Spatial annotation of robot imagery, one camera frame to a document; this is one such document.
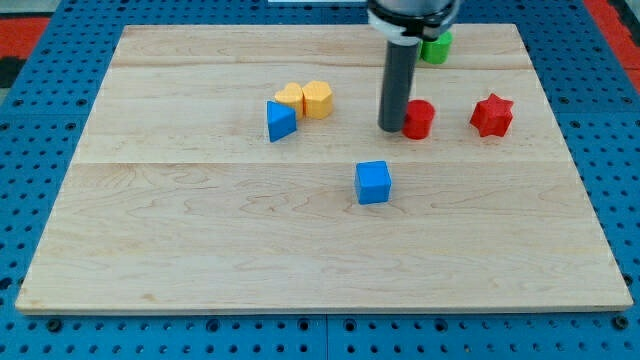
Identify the red star block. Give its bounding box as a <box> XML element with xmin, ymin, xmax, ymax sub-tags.
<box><xmin>470</xmin><ymin>93</ymin><xmax>514</xmax><ymax>137</ymax></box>

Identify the yellow heart block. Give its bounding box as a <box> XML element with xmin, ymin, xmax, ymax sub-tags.
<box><xmin>274</xmin><ymin>82</ymin><xmax>304</xmax><ymax>120</ymax></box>

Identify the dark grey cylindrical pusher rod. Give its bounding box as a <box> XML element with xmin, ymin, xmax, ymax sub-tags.
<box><xmin>378</xmin><ymin>41</ymin><xmax>420</xmax><ymax>133</ymax></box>

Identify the blue triangular prism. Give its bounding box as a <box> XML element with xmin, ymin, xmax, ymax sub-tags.
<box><xmin>266</xmin><ymin>101</ymin><xmax>297</xmax><ymax>142</ymax></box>

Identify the red cylinder block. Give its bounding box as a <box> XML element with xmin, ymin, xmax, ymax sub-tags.
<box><xmin>402</xmin><ymin>99</ymin><xmax>435</xmax><ymax>140</ymax></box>

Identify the blue cube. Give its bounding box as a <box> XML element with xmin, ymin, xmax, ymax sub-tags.
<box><xmin>354</xmin><ymin>160</ymin><xmax>392</xmax><ymax>205</ymax></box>

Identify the wooden board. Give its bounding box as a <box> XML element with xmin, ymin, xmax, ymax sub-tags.
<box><xmin>16</xmin><ymin>24</ymin><xmax>632</xmax><ymax>315</ymax></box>

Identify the green block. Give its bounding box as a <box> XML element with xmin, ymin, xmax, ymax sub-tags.
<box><xmin>418</xmin><ymin>31</ymin><xmax>454</xmax><ymax>65</ymax></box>

